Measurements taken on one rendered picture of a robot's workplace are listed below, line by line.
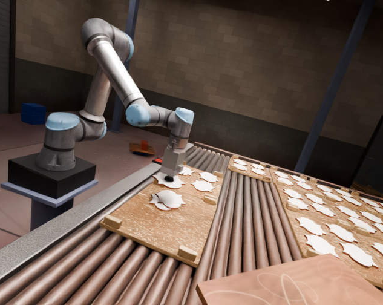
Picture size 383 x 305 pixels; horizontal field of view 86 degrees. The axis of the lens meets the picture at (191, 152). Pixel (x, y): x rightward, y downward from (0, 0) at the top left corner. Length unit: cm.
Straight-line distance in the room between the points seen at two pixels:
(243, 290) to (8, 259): 57
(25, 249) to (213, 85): 587
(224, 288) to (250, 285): 7
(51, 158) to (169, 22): 613
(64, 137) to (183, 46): 577
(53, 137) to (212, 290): 82
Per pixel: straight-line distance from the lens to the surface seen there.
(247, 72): 624
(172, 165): 82
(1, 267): 72
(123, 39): 102
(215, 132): 623
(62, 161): 105
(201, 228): 84
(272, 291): 58
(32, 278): 69
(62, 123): 100
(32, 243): 76
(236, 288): 54
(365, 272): 112
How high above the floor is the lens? 141
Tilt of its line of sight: 15 degrees down
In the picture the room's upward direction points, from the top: 15 degrees clockwise
